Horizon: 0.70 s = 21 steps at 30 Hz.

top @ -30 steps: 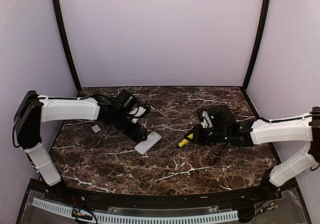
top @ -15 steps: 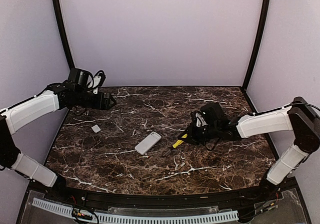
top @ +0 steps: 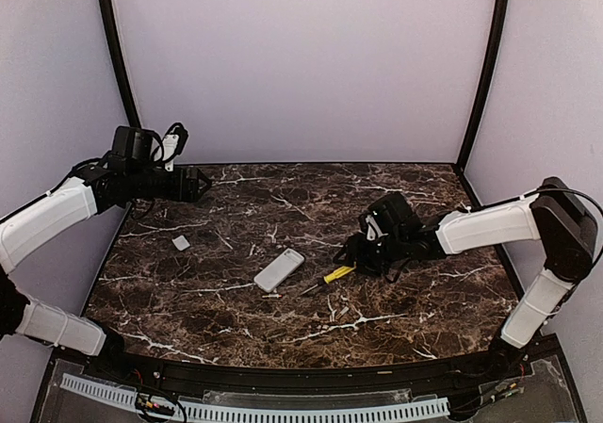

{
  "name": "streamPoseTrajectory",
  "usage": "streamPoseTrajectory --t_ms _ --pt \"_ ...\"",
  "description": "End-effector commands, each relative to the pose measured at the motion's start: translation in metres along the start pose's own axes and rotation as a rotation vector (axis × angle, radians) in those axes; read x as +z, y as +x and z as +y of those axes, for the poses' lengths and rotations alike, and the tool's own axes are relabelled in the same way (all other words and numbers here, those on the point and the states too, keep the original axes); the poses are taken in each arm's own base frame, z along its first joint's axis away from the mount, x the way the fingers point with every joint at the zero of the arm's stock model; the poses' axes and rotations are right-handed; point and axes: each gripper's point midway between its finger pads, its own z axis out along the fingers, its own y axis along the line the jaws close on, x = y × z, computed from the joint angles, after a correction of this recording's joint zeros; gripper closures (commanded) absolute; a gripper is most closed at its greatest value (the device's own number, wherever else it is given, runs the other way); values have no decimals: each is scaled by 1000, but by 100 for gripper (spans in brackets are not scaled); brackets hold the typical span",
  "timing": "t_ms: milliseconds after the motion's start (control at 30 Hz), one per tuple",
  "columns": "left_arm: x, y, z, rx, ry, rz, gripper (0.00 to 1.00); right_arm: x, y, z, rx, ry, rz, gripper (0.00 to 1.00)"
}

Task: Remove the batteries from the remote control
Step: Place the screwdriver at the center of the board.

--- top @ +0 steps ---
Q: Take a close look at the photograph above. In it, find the white slotted cable duct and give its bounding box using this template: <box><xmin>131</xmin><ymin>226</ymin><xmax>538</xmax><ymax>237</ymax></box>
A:
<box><xmin>59</xmin><ymin>373</ymin><xmax>449</xmax><ymax>422</ymax></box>

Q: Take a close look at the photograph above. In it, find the white battery cover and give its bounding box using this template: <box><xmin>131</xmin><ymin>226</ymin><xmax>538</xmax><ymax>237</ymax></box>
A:
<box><xmin>172</xmin><ymin>236</ymin><xmax>190</xmax><ymax>252</ymax></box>

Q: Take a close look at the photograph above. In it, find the right black frame post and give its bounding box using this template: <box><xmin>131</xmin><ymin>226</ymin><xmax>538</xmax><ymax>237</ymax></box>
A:
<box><xmin>456</xmin><ymin>0</ymin><xmax>509</xmax><ymax>173</ymax></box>

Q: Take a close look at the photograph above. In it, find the yellow handled screwdriver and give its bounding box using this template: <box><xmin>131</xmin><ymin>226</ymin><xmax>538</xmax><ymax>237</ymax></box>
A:
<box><xmin>301</xmin><ymin>266</ymin><xmax>355</xmax><ymax>296</ymax></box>

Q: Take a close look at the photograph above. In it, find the black frame post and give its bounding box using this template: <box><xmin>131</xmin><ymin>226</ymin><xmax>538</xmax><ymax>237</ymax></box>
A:
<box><xmin>456</xmin><ymin>0</ymin><xmax>509</xmax><ymax>173</ymax></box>
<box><xmin>98</xmin><ymin>0</ymin><xmax>141</xmax><ymax>128</ymax></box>

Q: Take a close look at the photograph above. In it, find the black front rail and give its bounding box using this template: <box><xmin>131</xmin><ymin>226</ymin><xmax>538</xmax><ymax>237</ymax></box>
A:
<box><xmin>72</xmin><ymin>351</ymin><xmax>523</xmax><ymax>396</ymax></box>

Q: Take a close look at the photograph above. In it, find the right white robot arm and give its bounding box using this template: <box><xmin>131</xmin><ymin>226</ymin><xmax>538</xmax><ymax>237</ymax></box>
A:
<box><xmin>334</xmin><ymin>177</ymin><xmax>602</xmax><ymax>380</ymax></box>

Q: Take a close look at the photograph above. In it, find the left black frame post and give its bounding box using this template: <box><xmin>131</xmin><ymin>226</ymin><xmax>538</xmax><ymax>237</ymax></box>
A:
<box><xmin>98</xmin><ymin>0</ymin><xmax>141</xmax><ymax>128</ymax></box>

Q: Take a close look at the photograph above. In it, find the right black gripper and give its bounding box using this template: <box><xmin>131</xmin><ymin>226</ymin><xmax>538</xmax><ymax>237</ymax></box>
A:
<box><xmin>334</xmin><ymin>230</ymin><xmax>408</xmax><ymax>277</ymax></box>

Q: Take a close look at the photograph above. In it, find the large white remote control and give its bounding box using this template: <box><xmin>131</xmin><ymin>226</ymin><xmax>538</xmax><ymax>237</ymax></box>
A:
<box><xmin>253</xmin><ymin>249</ymin><xmax>305</xmax><ymax>293</ymax></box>

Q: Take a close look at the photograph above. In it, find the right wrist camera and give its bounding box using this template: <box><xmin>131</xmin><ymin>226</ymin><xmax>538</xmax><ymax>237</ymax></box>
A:
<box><xmin>359</xmin><ymin>211</ymin><xmax>386</xmax><ymax>241</ymax></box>

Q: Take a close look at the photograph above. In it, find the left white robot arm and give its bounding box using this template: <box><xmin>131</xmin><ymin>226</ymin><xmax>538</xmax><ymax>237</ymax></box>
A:
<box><xmin>1</xmin><ymin>122</ymin><xmax>212</xmax><ymax>382</ymax></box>

